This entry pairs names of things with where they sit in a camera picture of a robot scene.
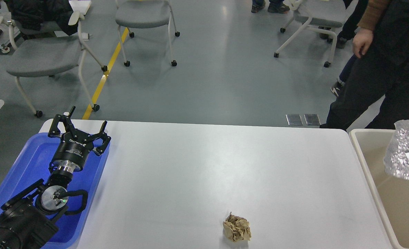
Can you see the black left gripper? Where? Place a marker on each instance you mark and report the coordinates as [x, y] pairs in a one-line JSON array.
[[72, 148]]

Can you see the crinkled silver foil bag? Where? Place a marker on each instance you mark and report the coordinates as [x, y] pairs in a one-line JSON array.
[[396, 160]]

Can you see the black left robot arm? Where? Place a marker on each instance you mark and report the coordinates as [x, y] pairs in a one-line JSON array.
[[46, 197]]

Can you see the bystander bare hand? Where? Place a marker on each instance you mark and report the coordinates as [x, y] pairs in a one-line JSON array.
[[362, 41]]

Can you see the blue plastic tray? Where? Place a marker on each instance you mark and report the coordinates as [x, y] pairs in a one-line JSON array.
[[32, 165]]

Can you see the grey chair left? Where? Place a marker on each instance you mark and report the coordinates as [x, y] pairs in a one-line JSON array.
[[39, 57]]

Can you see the grey chair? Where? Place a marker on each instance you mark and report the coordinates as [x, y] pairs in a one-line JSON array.
[[319, 16], [39, 57], [144, 14]]

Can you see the yellow floor tape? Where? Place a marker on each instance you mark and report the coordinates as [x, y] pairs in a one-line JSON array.
[[104, 78]]

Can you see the black jacket on chair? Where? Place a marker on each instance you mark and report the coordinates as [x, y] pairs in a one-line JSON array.
[[40, 16]]

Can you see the grey chair middle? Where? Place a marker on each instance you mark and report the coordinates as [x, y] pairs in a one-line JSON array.
[[144, 14]]

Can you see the crumpled brown paper ball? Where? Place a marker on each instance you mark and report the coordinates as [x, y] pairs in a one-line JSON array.
[[236, 228]]

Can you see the metal floor plate left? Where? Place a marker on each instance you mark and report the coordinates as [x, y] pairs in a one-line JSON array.
[[294, 120]]

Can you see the distant person shoes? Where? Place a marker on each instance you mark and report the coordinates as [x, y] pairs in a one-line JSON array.
[[275, 6]]

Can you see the grey chair right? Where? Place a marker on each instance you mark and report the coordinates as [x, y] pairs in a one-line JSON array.
[[319, 16]]

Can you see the bystander in dark clothes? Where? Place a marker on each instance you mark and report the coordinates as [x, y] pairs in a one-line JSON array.
[[383, 72]]

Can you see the beige plastic bin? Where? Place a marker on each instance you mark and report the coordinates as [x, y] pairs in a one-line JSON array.
[[391, 194]]

